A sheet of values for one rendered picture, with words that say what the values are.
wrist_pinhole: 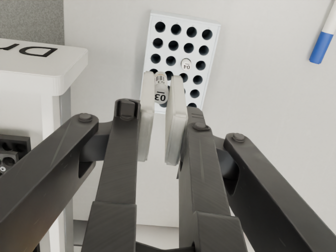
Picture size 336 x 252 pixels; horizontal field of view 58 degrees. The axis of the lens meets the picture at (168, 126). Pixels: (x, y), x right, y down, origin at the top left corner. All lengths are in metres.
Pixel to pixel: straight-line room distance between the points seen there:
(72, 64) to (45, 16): 0.95
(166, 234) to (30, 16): 0.94
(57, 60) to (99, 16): 0.13
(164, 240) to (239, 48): 0.35
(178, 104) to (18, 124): 0.28
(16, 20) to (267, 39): 1.01
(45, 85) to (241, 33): 0.26
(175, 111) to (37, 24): 1.13
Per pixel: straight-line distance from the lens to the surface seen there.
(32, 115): 0.39
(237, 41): 0.43
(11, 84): 0.28
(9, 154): 0.35
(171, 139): 0.15
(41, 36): 1.26
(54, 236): 0.42
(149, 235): 0.58
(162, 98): 0.21
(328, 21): 0.45
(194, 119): 0.17
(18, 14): 1.28
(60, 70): 0.28
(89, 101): 0.45
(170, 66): 0.39
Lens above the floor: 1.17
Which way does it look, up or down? 64 degrees down
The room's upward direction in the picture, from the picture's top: 177 degrees clockwise
